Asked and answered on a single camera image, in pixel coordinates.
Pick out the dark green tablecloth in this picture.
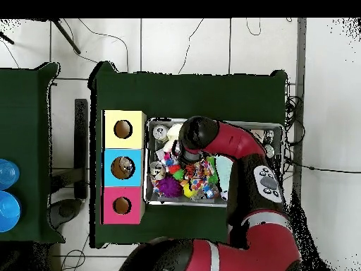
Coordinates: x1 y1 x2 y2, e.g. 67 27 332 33
0 61 66 245
88 60 288 249

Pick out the small blue bowl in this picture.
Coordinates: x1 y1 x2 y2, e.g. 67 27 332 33
0 159 20 191

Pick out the mint green cloth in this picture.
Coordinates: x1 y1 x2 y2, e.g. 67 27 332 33
214 156 234 195

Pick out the black tripod leg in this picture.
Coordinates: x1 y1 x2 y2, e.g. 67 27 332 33
51 18 82 55
0 30 15 45

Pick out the white cloth with colourful dots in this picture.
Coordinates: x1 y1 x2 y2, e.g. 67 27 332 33
188 160 216 198

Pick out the black cable with connector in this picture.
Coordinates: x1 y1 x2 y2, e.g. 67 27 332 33
284 157 361 174

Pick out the clear plastic bottle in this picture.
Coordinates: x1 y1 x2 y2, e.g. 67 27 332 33
119 157 134 174

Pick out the wooden box with three holes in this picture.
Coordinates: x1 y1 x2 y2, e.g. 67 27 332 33
100 109 147 226

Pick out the large blue bowl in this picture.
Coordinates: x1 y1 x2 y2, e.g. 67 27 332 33
0 190 22 233

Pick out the rainbow spiky caterpillar toy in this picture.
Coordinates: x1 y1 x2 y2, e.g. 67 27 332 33
164 153 185 181

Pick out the yellow ball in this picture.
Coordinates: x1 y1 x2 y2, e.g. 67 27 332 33
182 184 197 198

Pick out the wire mesh bin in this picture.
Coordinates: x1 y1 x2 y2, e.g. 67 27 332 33
143 117 284 209

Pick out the crushed drink can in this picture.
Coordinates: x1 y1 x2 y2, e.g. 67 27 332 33
149 160 168 180

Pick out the tiger plush toy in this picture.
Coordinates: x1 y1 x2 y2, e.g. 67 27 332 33
184 163 198 177

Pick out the purple spiky ball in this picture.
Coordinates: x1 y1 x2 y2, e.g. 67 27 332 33
157 176 183 198

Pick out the silver drink can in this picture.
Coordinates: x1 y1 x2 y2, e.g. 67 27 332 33
152 124 169 141

